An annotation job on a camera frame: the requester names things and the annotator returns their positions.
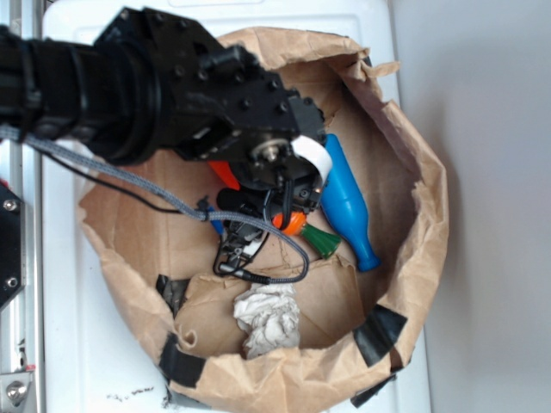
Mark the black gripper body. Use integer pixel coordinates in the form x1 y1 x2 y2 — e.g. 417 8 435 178
176 70 326 213

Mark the orange toy carrot green top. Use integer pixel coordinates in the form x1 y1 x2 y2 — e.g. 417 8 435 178
207 160 343 260

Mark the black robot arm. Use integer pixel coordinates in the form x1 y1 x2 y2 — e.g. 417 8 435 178
1 8 331 212

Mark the white tape band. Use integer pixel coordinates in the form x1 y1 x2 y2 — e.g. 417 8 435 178
291 135 332 182

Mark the blue plastic toy bottle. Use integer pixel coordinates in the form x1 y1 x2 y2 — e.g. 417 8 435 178
321 134 381 272

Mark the crumpled white paper towel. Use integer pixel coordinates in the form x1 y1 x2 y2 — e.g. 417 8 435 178
233 284 300 360

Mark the brown paper bag bin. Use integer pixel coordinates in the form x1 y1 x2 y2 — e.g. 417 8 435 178
77 28 449 412

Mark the grey braided cable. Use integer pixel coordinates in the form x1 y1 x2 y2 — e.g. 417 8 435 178
0 128 310 285

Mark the silver aluminium frame rail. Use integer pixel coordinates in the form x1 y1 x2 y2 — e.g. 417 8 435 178
0 0 46 413

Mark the black metal mount plate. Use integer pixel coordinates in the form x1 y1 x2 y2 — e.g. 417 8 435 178
0 182 22 310

